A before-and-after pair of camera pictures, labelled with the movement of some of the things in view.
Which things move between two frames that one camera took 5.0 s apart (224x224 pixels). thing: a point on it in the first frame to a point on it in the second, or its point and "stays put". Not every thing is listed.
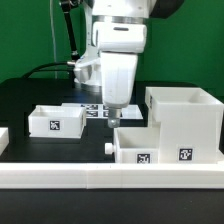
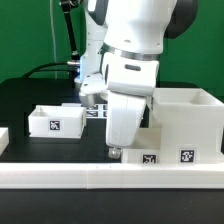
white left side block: x=4 y=139 stays put
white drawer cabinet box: x=191 y=124 stays put
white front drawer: x=136 y=145 stays put
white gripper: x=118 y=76 to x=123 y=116
